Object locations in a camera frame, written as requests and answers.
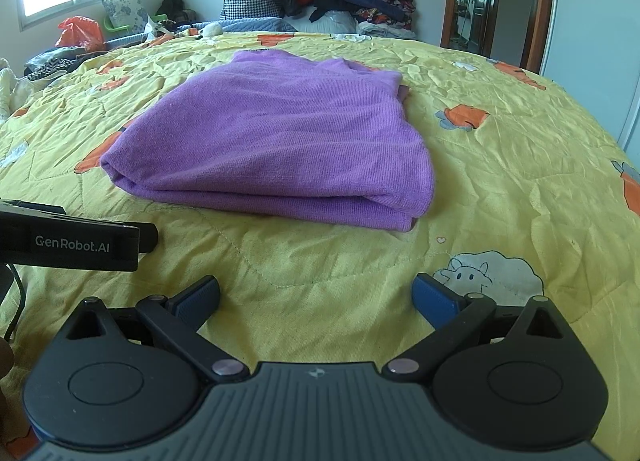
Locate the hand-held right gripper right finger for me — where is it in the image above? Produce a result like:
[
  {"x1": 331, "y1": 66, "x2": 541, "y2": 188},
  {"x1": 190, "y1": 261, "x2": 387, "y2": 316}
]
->
[{"x1": 382, "y1": 272, "x2": 576, "y2": 375}]

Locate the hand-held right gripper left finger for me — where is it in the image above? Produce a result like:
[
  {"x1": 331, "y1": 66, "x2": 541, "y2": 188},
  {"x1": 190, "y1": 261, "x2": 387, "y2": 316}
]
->
[{"x1": 62, "y1": 275, "x2": 251, "y2": 382}]

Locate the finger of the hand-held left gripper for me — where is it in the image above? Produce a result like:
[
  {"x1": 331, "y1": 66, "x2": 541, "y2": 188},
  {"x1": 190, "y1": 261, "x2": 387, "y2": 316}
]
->
[{"x1": 135, "y1": 222, "x2": 159, "y2": 255}]

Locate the purple sweater with red trim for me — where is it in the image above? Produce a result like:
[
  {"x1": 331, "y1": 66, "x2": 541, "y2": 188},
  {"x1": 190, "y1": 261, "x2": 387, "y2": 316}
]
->
[{"x1": 100, "y1": 50, "x2": 435, "y2": 233}]

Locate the yellow printed blanket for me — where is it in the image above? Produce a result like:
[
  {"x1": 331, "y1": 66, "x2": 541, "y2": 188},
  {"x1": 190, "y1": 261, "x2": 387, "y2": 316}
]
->
[{"x1": 0, "y1": 31, "x2": 640, "y2": 392}]

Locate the white quilted jacket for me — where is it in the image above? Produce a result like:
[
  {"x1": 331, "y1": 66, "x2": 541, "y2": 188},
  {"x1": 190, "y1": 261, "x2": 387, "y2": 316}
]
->
[{"x1": 0, "y1": 58, "x2": 31, "y2": 122}]

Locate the black white zigzag cloth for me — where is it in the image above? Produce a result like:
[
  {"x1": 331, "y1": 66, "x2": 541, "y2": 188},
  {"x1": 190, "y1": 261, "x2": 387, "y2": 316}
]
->
[{"x1": 25, "y1": 48, "x2": 81, "y2": 82}]

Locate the orange plastic bag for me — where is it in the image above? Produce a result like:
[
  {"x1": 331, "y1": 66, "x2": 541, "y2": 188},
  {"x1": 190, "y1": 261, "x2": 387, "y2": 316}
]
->
[{"x1": 55, "y1": 16, "x2": 106, "y2": 53}]

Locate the green plastic stool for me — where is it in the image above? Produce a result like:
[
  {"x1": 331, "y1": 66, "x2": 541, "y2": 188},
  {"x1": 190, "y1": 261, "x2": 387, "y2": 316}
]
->
[{"x1": 102, "y1": 14, "x2": 168, "y2": 37}]

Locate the floral pillow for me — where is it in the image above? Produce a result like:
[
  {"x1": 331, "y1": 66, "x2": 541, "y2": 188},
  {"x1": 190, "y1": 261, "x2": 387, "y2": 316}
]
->
[{"x1": 101, "y1": 0, "x2": 151, "y2": 34}]

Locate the black backpack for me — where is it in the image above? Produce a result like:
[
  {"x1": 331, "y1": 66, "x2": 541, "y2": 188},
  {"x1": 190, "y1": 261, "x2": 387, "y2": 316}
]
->
[{"x1": 156, "y1": 0, "x2": 187, "y2": 22}]

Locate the blue quilted bedcover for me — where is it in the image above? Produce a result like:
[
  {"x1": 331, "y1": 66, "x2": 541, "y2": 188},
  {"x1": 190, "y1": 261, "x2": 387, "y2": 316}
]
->
[{"x1": 105, "y1": 16, "x2": 298, "y2": 49}]

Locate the white plastic bag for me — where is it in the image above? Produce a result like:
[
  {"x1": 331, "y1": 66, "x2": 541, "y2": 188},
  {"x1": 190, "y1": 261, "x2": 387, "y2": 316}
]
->
[{"x1": 305, "y1": 10, "x2": 358, "y2": 34}]

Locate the white wardrobe with flower stickers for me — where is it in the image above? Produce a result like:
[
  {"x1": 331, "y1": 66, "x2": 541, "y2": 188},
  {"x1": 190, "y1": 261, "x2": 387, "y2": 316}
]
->
[{"x1": 542, "y1": 0, "x2": 640, "y2": 152}]

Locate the black cable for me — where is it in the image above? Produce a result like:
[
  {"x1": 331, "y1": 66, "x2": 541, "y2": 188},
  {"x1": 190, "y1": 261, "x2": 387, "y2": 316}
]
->
[{"x1": 2, "y1": 263, "x2": 26, "y2": 342}]

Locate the wooden door frame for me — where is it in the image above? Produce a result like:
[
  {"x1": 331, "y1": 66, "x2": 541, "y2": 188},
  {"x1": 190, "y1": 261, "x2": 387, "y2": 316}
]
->
[{"x1": 440, "y1": 0, "x2": 558, "y2": 74}]

